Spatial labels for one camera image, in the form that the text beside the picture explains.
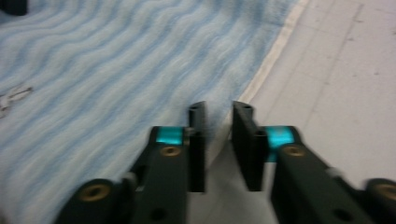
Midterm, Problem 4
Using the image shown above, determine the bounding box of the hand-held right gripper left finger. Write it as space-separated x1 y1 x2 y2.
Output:
154 101 207 193

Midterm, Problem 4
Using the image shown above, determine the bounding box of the white foam mat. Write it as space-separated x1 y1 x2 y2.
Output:
186 0 396 224

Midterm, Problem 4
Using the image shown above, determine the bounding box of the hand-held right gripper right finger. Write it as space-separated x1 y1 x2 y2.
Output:
232 101 296 192

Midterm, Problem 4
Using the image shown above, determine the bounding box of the blue striped towel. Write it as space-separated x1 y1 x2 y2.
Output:
0 0 310 224

